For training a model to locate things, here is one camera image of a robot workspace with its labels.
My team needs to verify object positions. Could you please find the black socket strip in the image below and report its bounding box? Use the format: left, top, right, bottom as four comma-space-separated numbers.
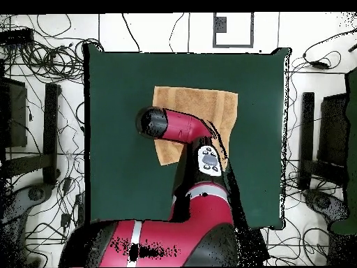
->
75, 193, 86, 238

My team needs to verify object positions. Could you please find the black stand bar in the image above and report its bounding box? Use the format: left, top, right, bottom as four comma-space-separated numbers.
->
5, 82, 61, 186
298, 91, 315, 191

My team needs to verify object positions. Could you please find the tan terry towel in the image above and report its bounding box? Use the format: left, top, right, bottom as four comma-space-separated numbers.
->
151, 85, 239, 170

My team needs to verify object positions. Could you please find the black cable tangle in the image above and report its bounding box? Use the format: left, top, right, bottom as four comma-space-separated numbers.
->
1, 13, 105, 84

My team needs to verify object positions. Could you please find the green cloth sheet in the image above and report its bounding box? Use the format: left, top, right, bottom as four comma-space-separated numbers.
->
330, 66, 357, 235

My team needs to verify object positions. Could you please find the black power strip box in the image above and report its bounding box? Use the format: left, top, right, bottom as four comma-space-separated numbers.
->
0, 27, 35, 45

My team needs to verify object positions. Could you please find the dark grey chair base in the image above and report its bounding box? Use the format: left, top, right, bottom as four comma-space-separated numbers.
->
0, 182, 55, 267
302, 188, 349, 224

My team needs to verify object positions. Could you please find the black power adapter with cable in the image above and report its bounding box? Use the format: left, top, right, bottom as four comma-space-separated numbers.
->
302, 27, 357, 70

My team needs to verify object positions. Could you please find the dark green table cloth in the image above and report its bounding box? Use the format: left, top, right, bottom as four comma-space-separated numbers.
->
83, 43, 292, 231

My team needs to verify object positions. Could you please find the grey square floor frame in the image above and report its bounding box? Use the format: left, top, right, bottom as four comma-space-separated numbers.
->
212, 12, 255, 49

